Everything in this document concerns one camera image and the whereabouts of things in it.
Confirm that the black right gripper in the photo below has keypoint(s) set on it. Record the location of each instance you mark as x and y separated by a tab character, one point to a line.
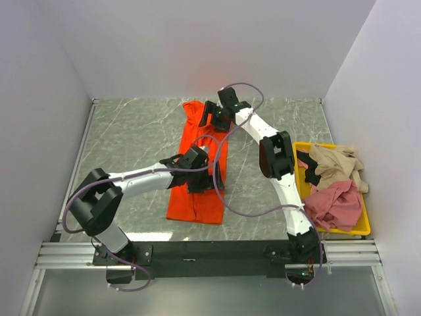
210	108

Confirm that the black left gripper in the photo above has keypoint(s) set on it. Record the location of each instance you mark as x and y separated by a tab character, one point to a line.
206	184

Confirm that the orange t shirt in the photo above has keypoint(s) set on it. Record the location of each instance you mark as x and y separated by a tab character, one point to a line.
198	201

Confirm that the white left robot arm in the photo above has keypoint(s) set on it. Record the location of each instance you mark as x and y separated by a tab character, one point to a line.
95	202

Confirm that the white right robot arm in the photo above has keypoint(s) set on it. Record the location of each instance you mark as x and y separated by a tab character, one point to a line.
276	163

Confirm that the black base crossbar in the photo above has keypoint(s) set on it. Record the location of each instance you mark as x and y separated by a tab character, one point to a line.
239	258

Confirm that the black t shirt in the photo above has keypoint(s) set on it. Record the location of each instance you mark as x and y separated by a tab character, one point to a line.
310	166

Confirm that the beige t shirt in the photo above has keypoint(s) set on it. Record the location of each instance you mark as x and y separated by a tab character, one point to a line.
336	165

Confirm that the pink t shirt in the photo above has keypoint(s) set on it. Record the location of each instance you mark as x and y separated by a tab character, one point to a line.
338	206

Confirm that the yellow plastic bin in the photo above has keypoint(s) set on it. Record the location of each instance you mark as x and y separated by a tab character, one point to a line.
305	189

